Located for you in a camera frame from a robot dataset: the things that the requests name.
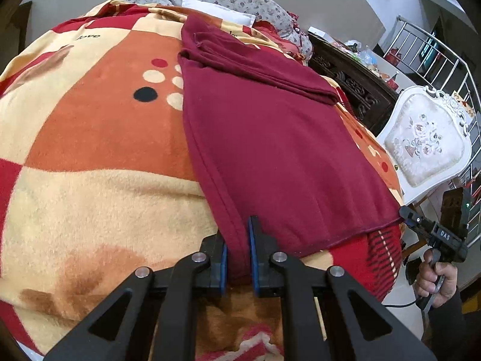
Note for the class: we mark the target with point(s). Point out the white floral upholstered chair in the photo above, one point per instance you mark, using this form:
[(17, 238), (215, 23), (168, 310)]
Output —
[(421, 146)]

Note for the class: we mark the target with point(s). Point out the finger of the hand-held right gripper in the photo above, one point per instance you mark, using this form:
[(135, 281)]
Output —
[(410, 217)]

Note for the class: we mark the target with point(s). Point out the red thermos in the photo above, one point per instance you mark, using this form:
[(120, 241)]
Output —
[(393, 55)]

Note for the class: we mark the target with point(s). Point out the orange red patterned blanket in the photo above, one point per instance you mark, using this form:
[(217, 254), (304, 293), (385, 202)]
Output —
[(94, 158)]

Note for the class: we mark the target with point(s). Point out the person's right forearm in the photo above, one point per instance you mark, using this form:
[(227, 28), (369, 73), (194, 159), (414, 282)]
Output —
[(458, 331)]

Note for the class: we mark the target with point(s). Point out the metal stair railing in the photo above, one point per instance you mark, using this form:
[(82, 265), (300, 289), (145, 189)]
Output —
[(456, 64)]

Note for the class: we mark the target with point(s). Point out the red embroidered pillow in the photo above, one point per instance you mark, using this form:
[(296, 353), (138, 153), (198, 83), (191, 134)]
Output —
[(289, 43)]

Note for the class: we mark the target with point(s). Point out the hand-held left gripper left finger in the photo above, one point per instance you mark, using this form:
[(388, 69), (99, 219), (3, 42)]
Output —
[(223, 269)]

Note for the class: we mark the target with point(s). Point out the dark carved wooden cabinet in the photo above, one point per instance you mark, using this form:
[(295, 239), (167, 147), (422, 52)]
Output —
[(349, 82)]

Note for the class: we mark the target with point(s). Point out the person's right hand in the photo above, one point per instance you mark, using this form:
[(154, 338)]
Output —
[(445, 280)]

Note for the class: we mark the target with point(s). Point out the dark bottle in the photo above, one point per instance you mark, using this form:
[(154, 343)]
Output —
[(394, 81)]

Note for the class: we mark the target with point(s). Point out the white pillow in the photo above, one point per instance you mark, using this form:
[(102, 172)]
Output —
[(225, 11)]

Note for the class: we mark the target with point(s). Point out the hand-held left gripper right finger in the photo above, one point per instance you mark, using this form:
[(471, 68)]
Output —
[(253, 259)]

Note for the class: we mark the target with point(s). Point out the clear plastic bags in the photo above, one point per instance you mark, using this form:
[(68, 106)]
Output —
[(366, 58)]

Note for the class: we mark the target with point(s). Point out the maroon sweater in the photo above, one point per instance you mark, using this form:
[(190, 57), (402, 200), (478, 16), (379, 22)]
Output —
[(282, 139)]

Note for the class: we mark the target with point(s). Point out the white flat box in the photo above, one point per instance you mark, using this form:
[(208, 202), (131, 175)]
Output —
[(319, 34)]

